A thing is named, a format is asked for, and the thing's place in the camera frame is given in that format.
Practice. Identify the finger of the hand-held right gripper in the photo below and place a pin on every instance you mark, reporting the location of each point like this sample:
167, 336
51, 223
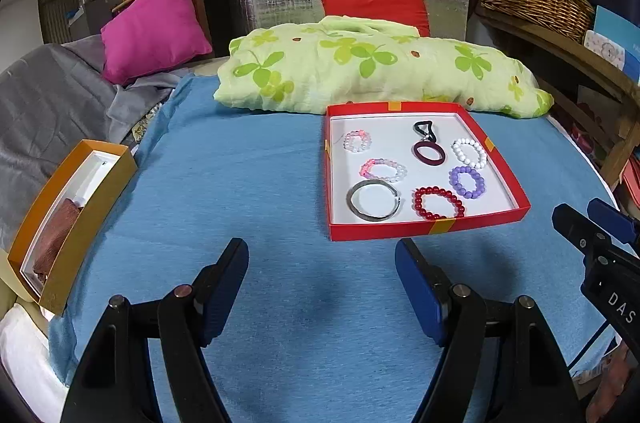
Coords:
610, 288
612, 218

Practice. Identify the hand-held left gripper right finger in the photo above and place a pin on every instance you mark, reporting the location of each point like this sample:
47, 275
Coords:
417, 285

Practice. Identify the blue and white card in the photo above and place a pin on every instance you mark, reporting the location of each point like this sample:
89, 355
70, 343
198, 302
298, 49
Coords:
610, 28

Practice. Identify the grey blanket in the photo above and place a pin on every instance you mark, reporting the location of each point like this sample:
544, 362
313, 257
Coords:
50, 103

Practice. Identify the wooden shelf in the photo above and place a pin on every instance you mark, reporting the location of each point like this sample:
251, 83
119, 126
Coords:
550, 48

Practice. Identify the blue bed sheet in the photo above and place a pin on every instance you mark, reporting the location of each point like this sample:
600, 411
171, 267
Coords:
250, 183

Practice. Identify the red cardboard box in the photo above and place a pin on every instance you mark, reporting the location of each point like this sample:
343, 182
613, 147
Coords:
390, 123

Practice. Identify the magenta pillow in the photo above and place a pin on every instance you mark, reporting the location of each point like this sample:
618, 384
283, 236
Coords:
150, 33

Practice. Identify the white cloth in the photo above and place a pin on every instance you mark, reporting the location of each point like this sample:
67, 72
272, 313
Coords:
25, 353

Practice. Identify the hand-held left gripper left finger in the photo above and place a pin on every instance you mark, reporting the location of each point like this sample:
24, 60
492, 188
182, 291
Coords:
225, 288

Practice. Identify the silver bangle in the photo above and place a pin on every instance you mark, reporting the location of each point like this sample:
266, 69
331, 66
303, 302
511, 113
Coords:
351, 200

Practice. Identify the green floral pillow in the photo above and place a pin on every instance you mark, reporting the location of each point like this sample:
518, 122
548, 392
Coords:
350, 73

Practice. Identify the orange cardboard box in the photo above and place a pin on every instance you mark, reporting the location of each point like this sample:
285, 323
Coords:
100, 203

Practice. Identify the red cushion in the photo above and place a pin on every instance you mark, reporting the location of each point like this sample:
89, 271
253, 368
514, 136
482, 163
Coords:
380, 8

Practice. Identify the brown cloth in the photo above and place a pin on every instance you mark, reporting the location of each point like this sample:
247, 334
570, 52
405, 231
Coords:
55, 238

